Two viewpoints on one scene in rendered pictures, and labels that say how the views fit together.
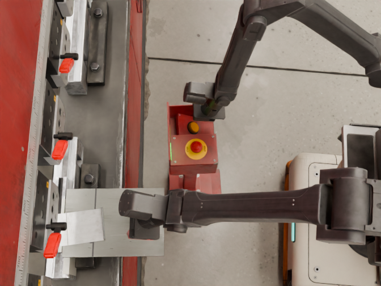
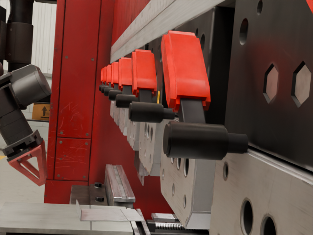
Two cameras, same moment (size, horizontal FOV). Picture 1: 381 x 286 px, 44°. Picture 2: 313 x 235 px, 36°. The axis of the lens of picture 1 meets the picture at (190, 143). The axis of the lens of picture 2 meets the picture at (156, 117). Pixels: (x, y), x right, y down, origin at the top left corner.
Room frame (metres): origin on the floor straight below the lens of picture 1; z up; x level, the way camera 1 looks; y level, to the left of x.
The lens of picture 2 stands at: (1.18, 0.28, 1.28)
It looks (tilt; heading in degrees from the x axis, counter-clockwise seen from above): 4 degrees down; 175
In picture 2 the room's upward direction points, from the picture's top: 5 degrees clockwise
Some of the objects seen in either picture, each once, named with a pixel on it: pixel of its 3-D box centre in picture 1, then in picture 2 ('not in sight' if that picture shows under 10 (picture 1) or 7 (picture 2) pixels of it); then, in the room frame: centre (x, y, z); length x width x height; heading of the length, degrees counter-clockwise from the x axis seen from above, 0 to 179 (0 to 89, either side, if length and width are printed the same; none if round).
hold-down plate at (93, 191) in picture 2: not in sight; (98, 198); (-0.40, 0.24, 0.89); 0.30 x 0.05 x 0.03; 4
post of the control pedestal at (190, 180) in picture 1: (190, 168); not in sight; (0.53, -0.01, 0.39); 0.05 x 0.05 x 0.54; 5
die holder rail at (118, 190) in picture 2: not in sight; (117, 192); (-0.36, 0.30, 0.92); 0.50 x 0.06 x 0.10; 4
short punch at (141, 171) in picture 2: not in sight; (141, 157); (0.19, 0.34, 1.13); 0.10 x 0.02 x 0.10; 4
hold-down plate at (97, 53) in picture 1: (97, 42); not in sight; (0.80, 0.32, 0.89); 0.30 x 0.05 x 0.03; 4
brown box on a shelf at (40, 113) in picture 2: not in sight; (49, 111); (-2.05, -0.15, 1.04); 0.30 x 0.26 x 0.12; 178
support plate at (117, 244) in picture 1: (114, 222); (64, 217); (0.20, 0.19, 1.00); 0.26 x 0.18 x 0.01; 94
